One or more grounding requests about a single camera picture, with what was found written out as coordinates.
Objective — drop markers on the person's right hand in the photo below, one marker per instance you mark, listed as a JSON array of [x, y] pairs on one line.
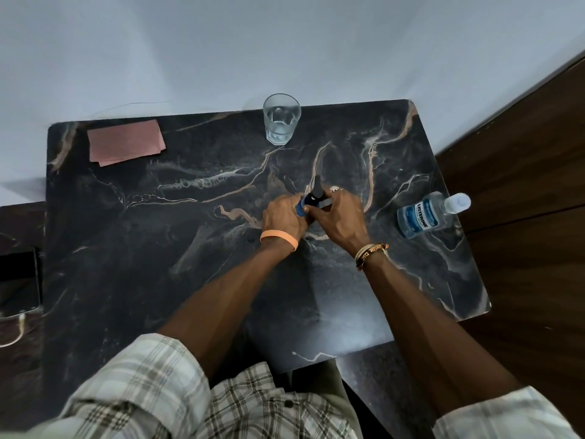
[[340, 219]]

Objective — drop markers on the person's left hand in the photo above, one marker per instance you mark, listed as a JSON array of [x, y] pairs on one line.
[[283, 218]]

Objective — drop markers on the person's right fingers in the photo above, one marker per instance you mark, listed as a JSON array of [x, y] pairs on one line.
[[336, 196]]

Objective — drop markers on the person's left fingers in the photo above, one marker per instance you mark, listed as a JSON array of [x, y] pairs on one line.
[[295, 199]]

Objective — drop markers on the blue and black electric trimmer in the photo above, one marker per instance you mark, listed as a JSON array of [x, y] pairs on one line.
[[314, 198]]

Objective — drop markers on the person's left forearm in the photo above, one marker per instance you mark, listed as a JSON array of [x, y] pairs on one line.
[[224, 310]]

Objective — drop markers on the person's right forearm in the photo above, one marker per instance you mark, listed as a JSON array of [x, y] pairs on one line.
[[429, 333]]

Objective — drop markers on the orange rubber wristband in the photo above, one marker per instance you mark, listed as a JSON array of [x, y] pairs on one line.
[[279, 236]]

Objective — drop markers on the clear drinking glass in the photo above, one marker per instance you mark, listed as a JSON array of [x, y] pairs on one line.
[[281, 118]]

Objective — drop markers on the blue mouthwash bottle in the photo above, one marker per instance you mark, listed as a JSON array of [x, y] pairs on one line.
[[427, 215]]

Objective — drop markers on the pink folded cloth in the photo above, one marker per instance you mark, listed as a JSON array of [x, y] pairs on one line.
[[125, 142]]

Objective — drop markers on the plaid shirt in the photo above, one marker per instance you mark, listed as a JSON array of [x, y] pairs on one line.
[[192, 397]]

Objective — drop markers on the black smartphone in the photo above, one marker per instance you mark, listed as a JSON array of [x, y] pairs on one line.
[[18, 281]]

